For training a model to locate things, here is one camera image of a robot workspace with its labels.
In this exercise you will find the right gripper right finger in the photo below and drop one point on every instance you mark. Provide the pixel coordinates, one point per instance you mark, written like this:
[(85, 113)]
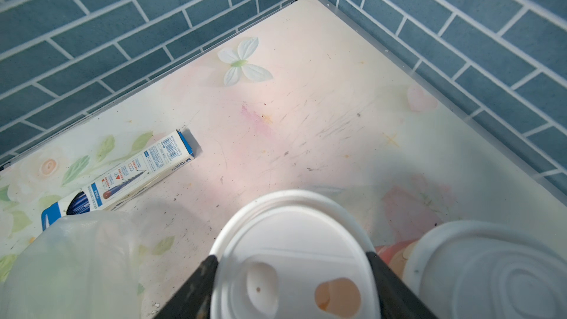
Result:
[(395, 298)]

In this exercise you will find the blue white pen box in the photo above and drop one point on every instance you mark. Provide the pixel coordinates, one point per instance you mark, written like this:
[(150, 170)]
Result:
[(114, 188)]

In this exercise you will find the clear plastic carrier bag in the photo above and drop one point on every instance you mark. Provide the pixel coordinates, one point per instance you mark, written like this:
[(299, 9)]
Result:
[(83, 266)]

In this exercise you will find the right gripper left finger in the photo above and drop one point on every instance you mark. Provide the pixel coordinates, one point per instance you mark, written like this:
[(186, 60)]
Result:
[(193, 298)]

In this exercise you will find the back red cup white lid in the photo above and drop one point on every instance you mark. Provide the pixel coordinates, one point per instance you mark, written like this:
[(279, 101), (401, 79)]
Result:
[(473, 269)]

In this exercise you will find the orange cup white lid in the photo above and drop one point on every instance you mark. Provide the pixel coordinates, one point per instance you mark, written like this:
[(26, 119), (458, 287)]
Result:
[(293, 254)]

